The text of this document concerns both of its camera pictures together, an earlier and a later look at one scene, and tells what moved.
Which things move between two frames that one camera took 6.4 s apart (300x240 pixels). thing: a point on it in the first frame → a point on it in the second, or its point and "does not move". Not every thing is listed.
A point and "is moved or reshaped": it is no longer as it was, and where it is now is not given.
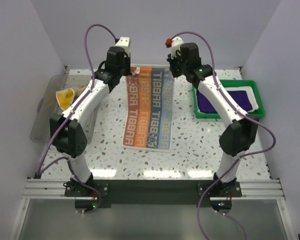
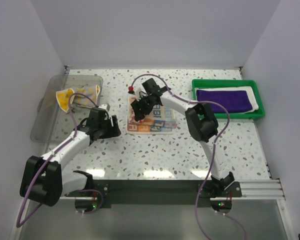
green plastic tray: [227, 83] does not move
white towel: [249, 91] does not move
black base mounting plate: [155, 192] does not move
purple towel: [240, 97] does not move
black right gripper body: [178, 67] → [147, 100]
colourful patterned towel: [148, 117] is moved or reshaped
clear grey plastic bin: [48, 106] does not move
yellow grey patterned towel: [66, 97] does not move
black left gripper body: [124, 69] → [106, 123]
